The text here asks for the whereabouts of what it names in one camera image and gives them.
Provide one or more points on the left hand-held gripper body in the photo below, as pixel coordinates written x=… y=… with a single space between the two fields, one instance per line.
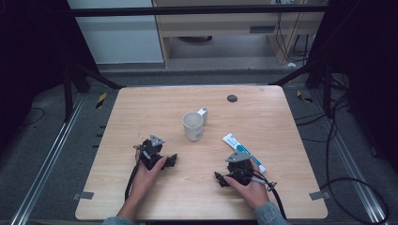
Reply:
x=149 y=151

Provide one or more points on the light wooden desk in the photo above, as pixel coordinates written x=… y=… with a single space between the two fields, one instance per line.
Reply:
x=219 y=26

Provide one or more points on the person's left hand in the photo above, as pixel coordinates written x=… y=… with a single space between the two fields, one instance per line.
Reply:
x=146 y=179

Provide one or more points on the white cabinet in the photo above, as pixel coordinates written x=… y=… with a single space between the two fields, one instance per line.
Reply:
x=119 y=37

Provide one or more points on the grey round table grommet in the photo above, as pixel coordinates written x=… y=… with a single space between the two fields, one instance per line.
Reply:
x=232 y=98

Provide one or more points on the yellow and black floor tape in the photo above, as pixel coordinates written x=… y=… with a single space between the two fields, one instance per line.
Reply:
x=101 y=100
x=304 y=97

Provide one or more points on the black horizontal metal bar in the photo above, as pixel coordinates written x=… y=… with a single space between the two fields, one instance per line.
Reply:
x=194 y=11

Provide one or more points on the white and blue toothpaste tube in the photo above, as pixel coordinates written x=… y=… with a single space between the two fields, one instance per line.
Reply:
x=247 y=153

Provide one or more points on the aluminium floor rail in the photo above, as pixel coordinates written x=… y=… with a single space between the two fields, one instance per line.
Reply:
x=47 y=162
x=350 y=162

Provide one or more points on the black curtain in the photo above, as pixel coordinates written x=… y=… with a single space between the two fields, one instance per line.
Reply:
x=31 y=62
x=366 y=62

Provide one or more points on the black metal stand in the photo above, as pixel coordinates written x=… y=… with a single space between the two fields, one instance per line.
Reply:
x=327 y=90
x=67 y=93

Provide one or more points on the grey metal table bracket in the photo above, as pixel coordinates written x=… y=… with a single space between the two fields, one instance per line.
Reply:
x=83 y=195
x=319 y=195

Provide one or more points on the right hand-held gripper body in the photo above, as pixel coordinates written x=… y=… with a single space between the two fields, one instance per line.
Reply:
x=240 y=170

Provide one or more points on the person's right hand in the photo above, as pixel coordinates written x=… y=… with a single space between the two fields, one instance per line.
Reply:
x=250 y=192

